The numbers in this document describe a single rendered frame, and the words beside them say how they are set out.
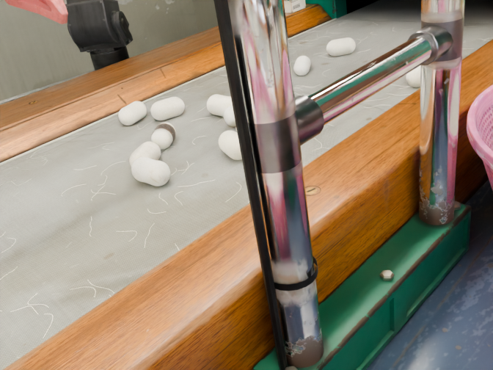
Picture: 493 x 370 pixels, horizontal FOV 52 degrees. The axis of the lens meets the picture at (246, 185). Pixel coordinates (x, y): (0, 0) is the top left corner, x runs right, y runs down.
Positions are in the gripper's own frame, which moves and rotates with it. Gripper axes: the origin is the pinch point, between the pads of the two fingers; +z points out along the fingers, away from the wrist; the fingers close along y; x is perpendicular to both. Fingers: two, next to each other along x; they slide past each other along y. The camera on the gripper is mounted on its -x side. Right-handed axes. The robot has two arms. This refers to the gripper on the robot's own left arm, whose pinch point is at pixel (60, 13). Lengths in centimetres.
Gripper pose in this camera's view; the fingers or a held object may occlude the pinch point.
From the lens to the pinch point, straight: 56.5
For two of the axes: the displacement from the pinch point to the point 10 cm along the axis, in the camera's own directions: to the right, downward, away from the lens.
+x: -3.4, 5.0, 7.9
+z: 6.4, 7.4, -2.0
